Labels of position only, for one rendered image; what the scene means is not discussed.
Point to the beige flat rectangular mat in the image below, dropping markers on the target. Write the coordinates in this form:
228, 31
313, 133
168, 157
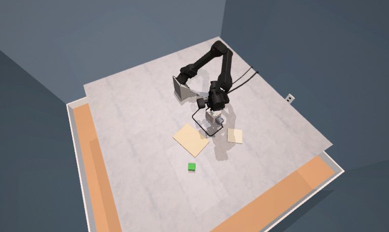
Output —
191, 139

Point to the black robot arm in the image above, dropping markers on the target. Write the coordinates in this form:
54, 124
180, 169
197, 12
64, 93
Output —
224, 79

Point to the small green cube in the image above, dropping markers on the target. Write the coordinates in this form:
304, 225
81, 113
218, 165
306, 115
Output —
191, 166

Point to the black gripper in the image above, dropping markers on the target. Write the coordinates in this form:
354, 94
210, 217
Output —
201, 102

